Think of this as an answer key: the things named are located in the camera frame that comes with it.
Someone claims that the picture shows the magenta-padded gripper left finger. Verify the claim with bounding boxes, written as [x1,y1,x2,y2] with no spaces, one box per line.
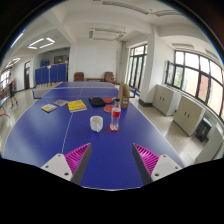
[40,142,93,185]

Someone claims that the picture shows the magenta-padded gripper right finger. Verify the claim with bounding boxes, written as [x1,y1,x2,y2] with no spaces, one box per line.
[131,142,183,186]

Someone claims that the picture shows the clear red-labelled drink bottle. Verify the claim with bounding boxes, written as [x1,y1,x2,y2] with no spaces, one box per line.
[109,98,122,131]

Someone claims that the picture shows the black bin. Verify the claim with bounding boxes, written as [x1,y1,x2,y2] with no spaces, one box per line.
[194,117,213,143]

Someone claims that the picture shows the white mug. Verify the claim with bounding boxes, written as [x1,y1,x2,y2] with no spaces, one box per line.
[89,115,104,133]

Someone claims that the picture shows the beige two-door cabinet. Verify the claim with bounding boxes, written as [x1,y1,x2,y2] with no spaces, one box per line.
[152,84,183,117]
[173,95,206,137]

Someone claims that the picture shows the small yellow and blue book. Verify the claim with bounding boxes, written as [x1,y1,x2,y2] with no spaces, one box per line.
[40,103,58,114]

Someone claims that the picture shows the grey book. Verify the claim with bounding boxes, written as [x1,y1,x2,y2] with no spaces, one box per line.
[52,98,69,107]

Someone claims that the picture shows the flat round red coaster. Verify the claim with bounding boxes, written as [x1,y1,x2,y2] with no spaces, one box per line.
[107,124,121,133]

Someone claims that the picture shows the black paddle case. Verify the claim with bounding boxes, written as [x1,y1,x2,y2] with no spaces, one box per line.
[88,96,107,108]

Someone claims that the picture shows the brown cardboard box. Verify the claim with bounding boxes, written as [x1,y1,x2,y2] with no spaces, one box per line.
[118,83,132,109]

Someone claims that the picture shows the person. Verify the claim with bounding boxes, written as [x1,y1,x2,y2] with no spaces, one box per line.
[7,72,19,110]

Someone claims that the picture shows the blue partition screens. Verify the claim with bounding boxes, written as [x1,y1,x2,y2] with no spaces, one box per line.
[34,62,68,88]

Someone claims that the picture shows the brown armchair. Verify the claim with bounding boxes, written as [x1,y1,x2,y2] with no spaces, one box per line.
[103,71,117,84]
[73,71,86,83]

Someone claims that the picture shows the wide black-framed window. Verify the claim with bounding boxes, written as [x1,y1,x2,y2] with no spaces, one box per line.
[164,49,224,121]

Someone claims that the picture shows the dark wooden door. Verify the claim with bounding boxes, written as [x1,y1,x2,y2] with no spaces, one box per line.
[23,60,32,90]

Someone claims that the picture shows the tall black-framed window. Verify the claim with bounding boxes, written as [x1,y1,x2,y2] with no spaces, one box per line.
[126,44,149,91]

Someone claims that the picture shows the ceiling lights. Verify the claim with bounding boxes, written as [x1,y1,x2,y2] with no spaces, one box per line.
[4,31,56,69]

